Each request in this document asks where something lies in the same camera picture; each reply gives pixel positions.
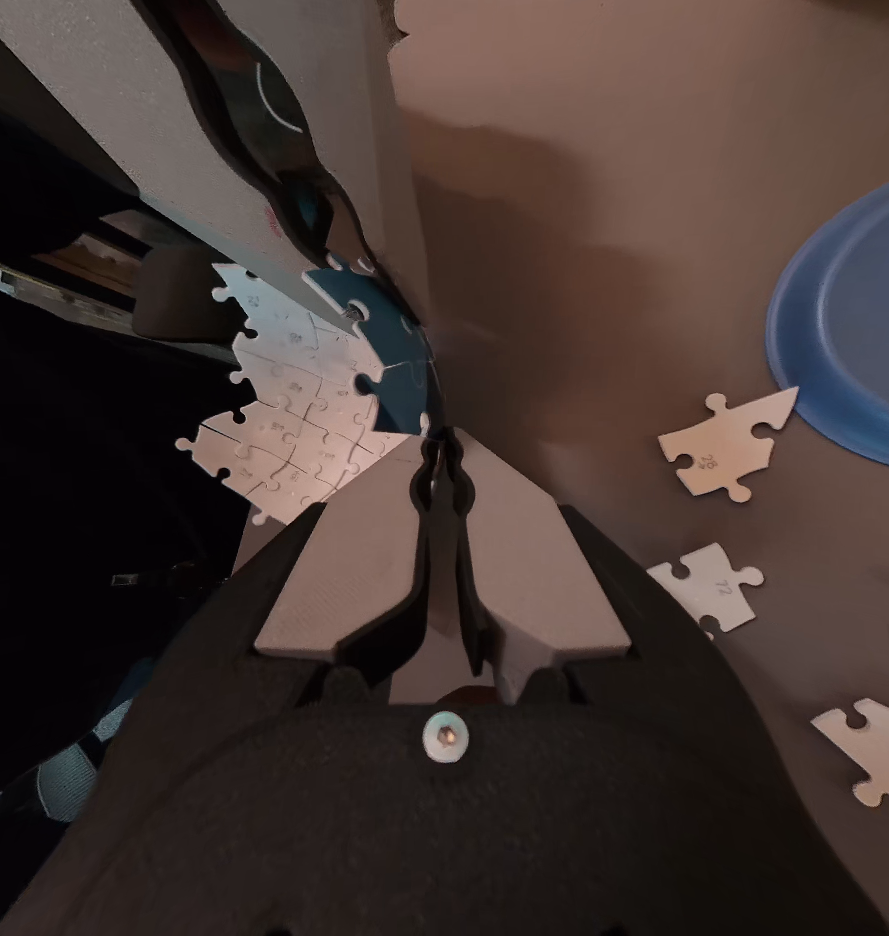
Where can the partly built puzzle ball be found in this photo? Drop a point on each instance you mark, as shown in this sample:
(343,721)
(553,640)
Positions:
(298,409)

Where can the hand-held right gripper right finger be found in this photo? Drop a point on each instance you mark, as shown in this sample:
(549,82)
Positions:
(539,578)

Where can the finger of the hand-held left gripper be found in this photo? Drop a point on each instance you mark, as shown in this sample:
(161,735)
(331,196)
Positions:
(86,73)
(349,88)

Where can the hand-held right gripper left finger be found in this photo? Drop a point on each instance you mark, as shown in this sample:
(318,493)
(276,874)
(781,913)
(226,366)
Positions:
(342,578)

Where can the white puzzle pieces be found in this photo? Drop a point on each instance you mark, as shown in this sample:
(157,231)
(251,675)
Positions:
(722,453)

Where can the black chair armrest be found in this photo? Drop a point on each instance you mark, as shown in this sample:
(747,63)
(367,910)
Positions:
(181,292)

